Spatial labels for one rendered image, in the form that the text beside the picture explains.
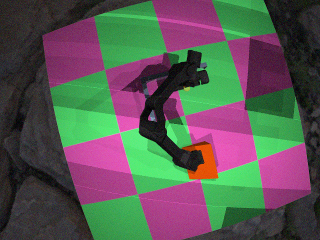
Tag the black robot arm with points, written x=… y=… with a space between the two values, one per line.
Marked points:
x=185 y=71

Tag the translucent yellow ball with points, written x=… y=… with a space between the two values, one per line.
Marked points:
x=186 y=89

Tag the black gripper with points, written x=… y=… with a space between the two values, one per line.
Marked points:
x=203 y=76

